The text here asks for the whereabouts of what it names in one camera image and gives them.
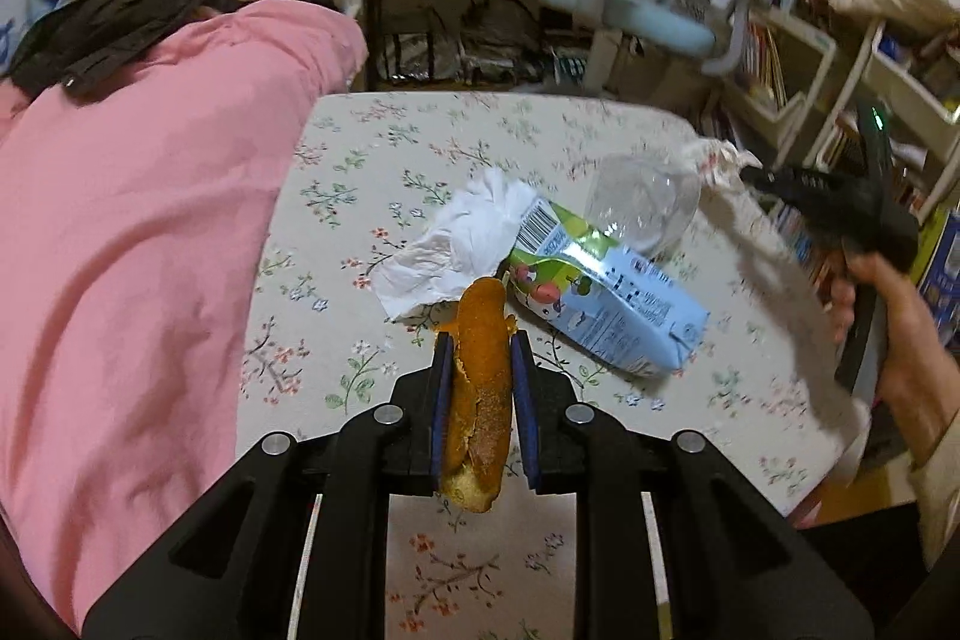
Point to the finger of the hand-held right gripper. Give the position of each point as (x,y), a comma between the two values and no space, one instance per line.
(780,184)

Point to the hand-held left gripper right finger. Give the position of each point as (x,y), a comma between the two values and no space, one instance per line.
(523,411)

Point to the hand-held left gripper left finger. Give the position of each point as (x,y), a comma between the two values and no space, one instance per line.
(442,404)

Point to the long orange fruit peel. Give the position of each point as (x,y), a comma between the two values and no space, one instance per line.
(484,370)

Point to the white wrapper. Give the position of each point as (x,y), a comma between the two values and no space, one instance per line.
(712,156)

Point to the clear plastic cup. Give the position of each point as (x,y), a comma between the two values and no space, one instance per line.
(637,197)

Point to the blue green drink carton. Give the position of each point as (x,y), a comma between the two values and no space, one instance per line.
(622,302)

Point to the person's right forearm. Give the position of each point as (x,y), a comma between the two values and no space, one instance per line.
(937,482)

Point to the person's right hand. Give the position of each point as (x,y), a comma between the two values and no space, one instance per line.
(915,340)

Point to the white bookshelf with books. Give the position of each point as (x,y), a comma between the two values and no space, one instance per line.
(772,63)

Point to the white shelf cart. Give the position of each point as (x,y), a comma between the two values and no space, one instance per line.
(900,85)

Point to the white crumpled tissue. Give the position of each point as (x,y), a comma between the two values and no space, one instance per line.
(450,242)

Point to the beige tote bag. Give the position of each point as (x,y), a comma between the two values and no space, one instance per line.
(892,3)

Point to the floral tablecloth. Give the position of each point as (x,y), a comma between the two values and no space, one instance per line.
(360,160)

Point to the clear bags under desk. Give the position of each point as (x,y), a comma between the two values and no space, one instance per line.
(480,40)

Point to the pink blanket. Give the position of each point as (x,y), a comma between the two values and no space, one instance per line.
(135,250)

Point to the black jacket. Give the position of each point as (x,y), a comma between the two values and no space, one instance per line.
(112,25)

